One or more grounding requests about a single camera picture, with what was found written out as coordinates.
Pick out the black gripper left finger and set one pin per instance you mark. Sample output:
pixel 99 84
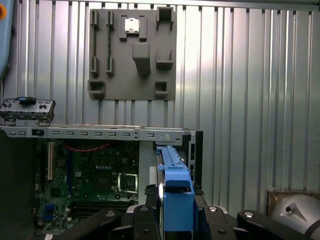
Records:
pixel 147 225

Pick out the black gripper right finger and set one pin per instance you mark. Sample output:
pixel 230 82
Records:
pixel 215 225

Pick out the hard disk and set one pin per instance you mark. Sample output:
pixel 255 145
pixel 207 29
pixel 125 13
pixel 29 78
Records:
pixel 178 207

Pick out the black RAM slot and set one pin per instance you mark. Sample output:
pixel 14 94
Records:
pixel 100 206
pixel 87 214
pixel 100 202
pixel 95 210

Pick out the grey power supply unit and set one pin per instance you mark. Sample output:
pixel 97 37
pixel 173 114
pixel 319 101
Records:
pixel 147 160

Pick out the green motherboard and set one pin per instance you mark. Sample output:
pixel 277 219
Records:
pixel 82 190

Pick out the blue header connector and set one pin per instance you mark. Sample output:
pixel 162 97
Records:
pixel 50 212

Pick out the beige expansion slot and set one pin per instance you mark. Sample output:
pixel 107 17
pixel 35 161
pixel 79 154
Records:
pixel 51 162

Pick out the black open PC case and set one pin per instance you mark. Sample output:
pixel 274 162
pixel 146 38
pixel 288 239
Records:
pixel 75 134

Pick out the grey parts rack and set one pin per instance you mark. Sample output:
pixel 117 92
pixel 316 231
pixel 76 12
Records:
pixel 120 85

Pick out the hinged metal slot retainer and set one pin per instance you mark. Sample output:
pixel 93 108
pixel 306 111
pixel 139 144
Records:
pixel 15 113

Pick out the black latch with blue button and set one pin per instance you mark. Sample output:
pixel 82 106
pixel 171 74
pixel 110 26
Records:
pixel 23 100

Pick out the green RAM stick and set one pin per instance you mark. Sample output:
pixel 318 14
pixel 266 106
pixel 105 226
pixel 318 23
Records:
pixel 109 45

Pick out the silver CPU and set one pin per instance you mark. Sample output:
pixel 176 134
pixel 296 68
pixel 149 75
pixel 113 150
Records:
pixel 132 25

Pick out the pale blue teach pendant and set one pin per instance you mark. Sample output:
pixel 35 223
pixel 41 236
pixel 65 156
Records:
pixel 5 50

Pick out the metal socket cover frame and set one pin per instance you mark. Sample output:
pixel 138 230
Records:
pixel 127 193

